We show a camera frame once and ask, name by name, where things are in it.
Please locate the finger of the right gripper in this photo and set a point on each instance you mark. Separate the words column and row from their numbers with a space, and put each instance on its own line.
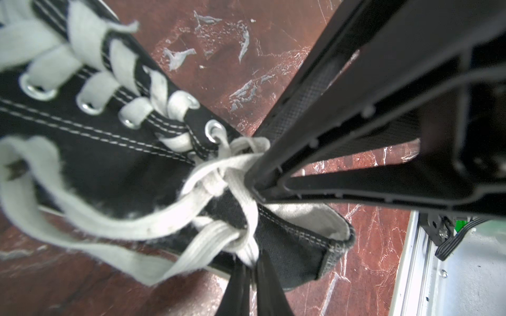
column 457, row 165
column 368, row 51

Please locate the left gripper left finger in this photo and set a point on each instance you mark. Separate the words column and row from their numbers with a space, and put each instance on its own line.
column 236, row 298

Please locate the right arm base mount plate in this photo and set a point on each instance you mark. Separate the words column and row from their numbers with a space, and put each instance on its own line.
column 447, row 232

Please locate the aluminium rail frame front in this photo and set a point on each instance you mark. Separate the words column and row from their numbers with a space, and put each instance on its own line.
column 470, row 282

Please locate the black white canvas sneaker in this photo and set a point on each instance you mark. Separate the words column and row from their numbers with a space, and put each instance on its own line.
column 138, row 158

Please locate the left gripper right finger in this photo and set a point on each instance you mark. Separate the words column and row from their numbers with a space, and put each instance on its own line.
column 271, row 299

